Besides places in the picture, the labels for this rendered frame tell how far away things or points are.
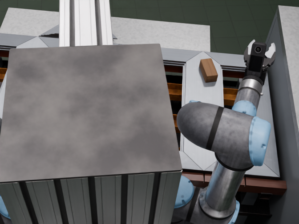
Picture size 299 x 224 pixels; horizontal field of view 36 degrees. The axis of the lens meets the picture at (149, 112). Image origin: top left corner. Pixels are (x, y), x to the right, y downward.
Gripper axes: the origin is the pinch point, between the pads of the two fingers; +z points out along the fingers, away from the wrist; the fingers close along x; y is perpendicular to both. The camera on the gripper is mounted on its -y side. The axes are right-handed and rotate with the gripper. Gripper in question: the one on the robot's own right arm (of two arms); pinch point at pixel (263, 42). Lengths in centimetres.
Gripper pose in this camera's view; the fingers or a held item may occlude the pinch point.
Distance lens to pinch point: 169.5
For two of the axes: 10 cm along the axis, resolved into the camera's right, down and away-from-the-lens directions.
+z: 3.3, -7.3, 6.0
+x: 9.4, 2.1, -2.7
